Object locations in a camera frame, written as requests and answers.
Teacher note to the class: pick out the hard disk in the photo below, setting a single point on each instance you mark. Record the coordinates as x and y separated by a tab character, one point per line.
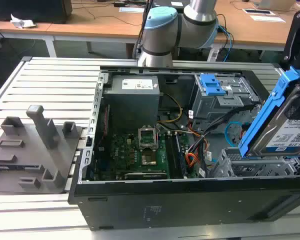
277	140

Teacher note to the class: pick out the grey parts rack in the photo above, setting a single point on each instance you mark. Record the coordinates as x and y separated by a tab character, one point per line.
27	160

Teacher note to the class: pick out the crumpled white paper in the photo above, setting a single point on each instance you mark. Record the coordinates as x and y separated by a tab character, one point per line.
22	23

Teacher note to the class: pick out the grey metal disk bay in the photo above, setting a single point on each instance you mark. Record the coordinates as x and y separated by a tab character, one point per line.
252	166

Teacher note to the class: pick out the wooden desk white legs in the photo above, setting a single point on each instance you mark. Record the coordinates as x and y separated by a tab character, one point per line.
5	28

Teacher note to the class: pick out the black graphics card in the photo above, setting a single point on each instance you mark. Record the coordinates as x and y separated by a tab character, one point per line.
145	175

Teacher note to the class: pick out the white paper sheet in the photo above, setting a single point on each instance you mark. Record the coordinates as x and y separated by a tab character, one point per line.
131	9
267	18

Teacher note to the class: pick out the grey power supply unit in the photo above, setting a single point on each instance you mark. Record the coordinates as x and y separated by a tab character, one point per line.
132	105

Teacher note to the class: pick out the green motherboard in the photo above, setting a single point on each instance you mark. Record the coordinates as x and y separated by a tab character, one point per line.
122	155

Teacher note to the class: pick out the long wooden desk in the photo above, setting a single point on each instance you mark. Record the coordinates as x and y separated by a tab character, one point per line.
95	27

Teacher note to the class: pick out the black monitor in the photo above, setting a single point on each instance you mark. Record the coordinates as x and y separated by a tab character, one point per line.
30	10

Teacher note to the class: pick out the black RAM slot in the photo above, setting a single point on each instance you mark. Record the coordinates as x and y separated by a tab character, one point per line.
170	157

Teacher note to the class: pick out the black open PC case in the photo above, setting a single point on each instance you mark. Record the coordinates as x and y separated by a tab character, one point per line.
180	205

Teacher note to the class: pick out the grey laptop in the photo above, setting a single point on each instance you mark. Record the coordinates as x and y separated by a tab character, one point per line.
275	4

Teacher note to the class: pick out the CPU socket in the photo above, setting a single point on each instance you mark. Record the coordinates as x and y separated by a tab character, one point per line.
149	160

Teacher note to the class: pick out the grey drive cage blue latch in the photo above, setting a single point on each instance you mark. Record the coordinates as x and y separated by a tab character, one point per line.
207	107

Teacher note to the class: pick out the dark RAM stick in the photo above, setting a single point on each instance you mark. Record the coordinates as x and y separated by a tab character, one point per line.
181	157

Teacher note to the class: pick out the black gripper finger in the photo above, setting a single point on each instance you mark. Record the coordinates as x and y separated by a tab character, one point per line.
296	106

